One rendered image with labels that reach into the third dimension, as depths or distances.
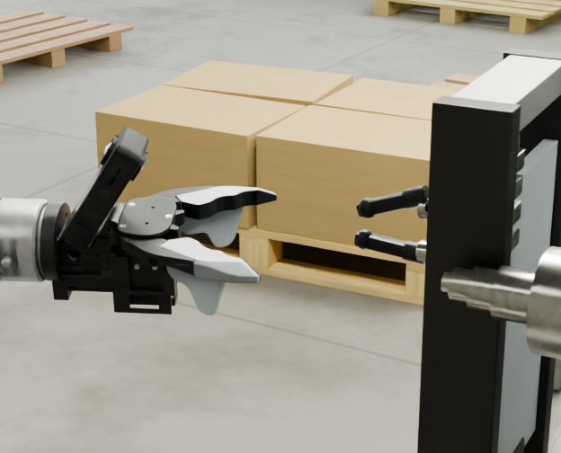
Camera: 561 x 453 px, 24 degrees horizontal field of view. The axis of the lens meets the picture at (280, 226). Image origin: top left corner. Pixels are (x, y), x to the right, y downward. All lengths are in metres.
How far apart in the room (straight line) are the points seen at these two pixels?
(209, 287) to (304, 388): 2.42
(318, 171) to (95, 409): 1.08
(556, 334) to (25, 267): 0.56
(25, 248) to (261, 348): 2.60
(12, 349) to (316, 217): 1.02
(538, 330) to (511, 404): 0.17
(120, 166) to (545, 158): 0.39
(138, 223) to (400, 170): 2.80
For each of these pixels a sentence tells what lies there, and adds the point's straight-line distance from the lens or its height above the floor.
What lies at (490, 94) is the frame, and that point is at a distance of 0.81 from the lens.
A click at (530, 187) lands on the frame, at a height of 1.37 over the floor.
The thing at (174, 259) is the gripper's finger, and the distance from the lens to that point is 1.10.
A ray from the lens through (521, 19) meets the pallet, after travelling 7.75.
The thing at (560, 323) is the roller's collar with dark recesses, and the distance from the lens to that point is 0.75.
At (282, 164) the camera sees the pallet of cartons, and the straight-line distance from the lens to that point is 4.07.
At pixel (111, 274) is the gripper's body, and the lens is 1.18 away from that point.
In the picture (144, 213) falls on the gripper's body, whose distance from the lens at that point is 1.16.
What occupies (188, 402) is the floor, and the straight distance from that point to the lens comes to 3.46.
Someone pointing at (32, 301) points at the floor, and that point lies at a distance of 4.10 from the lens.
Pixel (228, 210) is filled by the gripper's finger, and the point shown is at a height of 1.23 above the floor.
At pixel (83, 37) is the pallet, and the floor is 0.11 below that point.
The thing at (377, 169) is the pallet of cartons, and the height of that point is 0.41.
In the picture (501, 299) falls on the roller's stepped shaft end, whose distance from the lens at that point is 0.77.
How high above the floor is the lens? 1.65
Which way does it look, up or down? 21 degrees down
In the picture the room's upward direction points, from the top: straight up
